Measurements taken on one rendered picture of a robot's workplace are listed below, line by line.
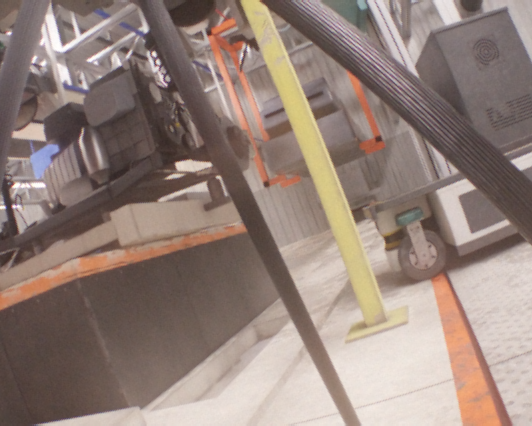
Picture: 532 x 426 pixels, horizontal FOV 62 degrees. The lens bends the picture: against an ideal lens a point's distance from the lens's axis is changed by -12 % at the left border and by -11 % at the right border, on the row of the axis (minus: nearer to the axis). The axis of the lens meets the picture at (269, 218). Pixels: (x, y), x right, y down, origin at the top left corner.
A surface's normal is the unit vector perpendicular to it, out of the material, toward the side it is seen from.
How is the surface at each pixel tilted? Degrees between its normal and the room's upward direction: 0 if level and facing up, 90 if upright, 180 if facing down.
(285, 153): 90
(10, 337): 90
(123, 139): 90
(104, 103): 90
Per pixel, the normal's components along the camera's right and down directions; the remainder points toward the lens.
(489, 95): -0.15, 0.01
